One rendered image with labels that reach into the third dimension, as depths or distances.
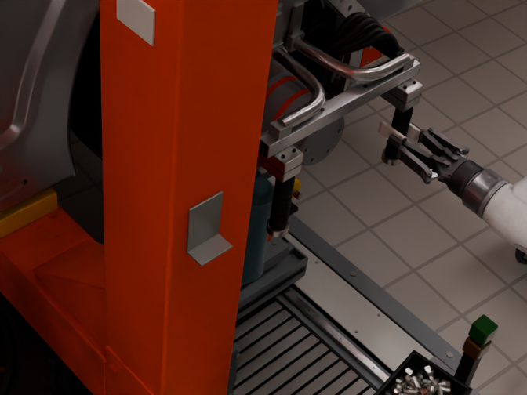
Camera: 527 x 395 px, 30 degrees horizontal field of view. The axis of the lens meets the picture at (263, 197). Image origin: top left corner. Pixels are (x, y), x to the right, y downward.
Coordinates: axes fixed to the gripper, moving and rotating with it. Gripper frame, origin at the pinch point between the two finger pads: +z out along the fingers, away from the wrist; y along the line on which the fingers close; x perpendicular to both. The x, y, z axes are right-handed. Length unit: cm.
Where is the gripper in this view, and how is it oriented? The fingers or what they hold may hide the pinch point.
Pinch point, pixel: (398, 130)
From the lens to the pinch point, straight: 208.3
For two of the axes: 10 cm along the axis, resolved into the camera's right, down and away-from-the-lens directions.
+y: 7.3, -4.3, 5.3
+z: -6.8, -5.7, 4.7
